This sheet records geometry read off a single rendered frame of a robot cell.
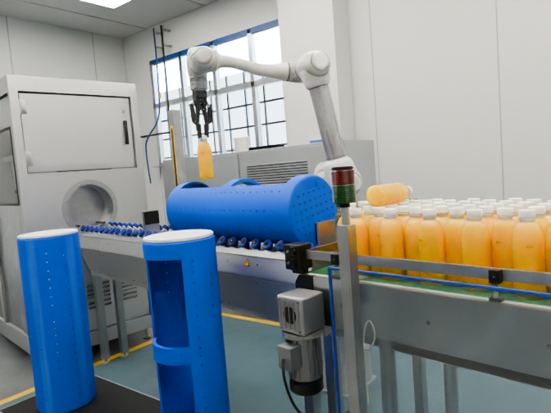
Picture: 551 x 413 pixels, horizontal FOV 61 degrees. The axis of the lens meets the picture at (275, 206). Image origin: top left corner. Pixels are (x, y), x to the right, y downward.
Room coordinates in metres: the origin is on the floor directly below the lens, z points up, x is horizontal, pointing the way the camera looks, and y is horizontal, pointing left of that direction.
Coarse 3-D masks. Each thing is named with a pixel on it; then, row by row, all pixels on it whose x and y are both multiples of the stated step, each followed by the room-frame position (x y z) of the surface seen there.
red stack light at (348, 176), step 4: (332, 172) 1.28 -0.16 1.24; (336, 172) 1.26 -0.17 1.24; (340, 172) 1.26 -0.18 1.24; (344, 172) 1.26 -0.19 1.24; (348, 172) 1.26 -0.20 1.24; (352, 172) 1.27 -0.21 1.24; (332, 176) 1.28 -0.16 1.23; (336, 176) 1.27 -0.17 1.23; (340, 176) 1.26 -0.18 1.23; (344, 176) 1.26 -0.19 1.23; (348, 176) 1.26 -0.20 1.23; (352, 176) 1.27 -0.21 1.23; (332, 180) 1.28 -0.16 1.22; (336, 180) 1.27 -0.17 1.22; (340, 180) 1.26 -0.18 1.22; (344, 180) 1.26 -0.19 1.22; (348, 180) 1.26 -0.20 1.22; (352, 180) 1.27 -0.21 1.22; (332, 184) 1.28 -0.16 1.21; (336, 184) 1.27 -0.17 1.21; (340, 184) 1.26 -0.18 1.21; (344, 184) 1.26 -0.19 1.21
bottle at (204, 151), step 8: (200, 144) 2.40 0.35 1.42; (208, 144) 2.41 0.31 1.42; (200, 152) 2.39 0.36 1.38; (208, 152) 2.40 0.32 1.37; (200, 160) 2.39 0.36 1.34; (208, 160) 2.40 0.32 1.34; (200, 168) 2.40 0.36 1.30; (208, 168) 2.39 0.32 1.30; (200, 176) 2.40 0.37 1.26; (208, 176) 2.39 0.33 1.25
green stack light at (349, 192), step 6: (336, 186) 1.27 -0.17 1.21; (342, 186) 1.26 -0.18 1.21; (348, 186) 1.26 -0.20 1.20; (354, 186) 1.27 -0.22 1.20; (336, 192) 1.27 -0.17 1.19; (342, 192) 1.26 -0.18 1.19; (348, 192) 1.26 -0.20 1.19; (354, 192) 1.27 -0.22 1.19; (336, 198) 1.27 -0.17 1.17; (342, 198) 1.26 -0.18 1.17; (348, 198) 1.26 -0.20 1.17; (354, 198) 1.27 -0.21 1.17
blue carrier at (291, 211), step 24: (192, 192) 2.26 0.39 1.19; (216, 192) 2.12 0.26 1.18; (240, 192) 1.99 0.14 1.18; (264, 192) 1.89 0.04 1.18; (288, 192) 1.79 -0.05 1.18; (312, 192) 1.85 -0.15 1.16; (168, 216) 2.37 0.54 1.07; (192, 216) 2.21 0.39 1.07; (216, 216) 2.08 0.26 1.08; (240, 216) 1.96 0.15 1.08; (264, 216) 1.85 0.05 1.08; (288, 216) 1.76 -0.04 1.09; (312, 216) 1.84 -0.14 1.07; (264, 240) 1.95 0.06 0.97; (288, 240) 1.83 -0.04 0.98; (312, 240) 1.83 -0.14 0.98
